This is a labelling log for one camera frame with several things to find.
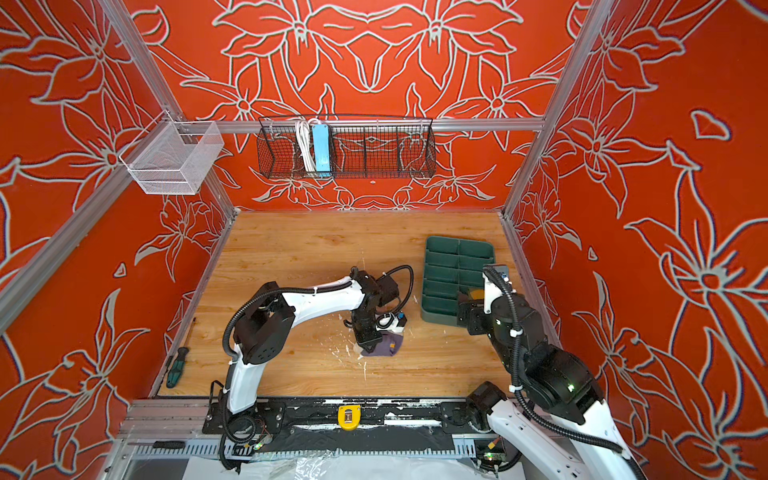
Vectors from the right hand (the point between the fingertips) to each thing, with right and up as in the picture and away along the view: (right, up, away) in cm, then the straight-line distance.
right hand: (470, 291), depth 64 cm
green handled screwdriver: (-75, -24, +16) cm, 81 cm away
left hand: (-22, -19, +20) cm, 35 cm away
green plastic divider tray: (+4, +3, +34) cm, 35 cm away
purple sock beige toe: (-17, -18, +17) cm, 30 cm away
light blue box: (-38, +39, +26) cm, 60 cm away
